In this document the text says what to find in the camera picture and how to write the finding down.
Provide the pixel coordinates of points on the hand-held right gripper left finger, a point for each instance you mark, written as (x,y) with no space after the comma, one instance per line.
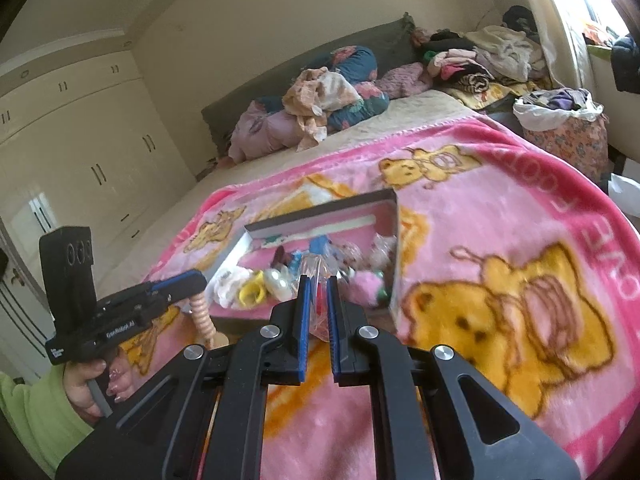
(302,340)

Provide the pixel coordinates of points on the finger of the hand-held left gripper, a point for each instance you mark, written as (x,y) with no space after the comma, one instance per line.
(167,301)
(175,282)

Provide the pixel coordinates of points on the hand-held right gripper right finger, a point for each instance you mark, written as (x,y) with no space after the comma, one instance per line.
(334,340)

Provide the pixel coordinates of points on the clear plastic jewelry bag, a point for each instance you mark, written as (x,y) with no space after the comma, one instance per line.
(320,310)

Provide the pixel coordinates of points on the white hair clip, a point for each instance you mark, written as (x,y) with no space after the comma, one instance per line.
(277,285)

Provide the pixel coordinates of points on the pink pompom hair clip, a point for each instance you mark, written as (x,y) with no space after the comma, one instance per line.
(365,285)

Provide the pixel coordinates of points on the yellow bangle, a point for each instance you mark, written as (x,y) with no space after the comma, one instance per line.
(256,280)
(246,298)

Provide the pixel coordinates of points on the grey jewelry box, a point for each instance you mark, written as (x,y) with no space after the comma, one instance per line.
(320,215)

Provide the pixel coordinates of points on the person's left forearm green sleeve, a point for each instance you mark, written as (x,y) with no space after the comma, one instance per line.
(30,420)

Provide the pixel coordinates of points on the person's left hand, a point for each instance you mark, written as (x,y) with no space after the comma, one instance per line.
(80,385)

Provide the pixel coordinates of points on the white scrunchie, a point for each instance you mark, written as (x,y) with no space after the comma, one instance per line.
(227,285)

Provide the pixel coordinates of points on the white door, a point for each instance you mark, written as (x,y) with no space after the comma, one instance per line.
(20,310)

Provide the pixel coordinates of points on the clear bags of beads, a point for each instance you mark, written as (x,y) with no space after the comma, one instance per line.
(380,247)

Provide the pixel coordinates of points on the beige bed sheet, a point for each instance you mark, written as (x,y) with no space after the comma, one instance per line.
(225,175)

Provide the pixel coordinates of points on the cream wardrobe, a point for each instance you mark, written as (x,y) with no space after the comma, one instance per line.
(100,160)

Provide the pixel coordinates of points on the pink pillow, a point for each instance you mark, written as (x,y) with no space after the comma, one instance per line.
(260,130)

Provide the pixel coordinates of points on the pink bear printed blanket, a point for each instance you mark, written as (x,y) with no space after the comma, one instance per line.
(500,200)

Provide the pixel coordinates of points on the peach floral cloth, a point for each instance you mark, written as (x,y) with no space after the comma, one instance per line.
(320,90)

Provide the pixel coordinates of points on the pink fuzzy garment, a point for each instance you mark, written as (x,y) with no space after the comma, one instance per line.
(400,80)

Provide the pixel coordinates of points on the dark blue floral duvet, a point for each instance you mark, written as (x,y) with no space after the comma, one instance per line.
(357,62)

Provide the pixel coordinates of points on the floral basket of clothes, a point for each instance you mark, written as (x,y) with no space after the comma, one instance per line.
(560,135)

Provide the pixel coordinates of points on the white plastic bag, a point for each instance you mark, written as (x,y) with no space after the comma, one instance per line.
(622,192)

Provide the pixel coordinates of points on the pile of clothes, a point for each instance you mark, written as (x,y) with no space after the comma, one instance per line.
(500,50)

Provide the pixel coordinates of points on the cream curtain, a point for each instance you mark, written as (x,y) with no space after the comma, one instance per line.
(565,35)

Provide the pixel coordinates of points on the dark jacket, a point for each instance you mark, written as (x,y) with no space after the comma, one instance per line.
(627,60)

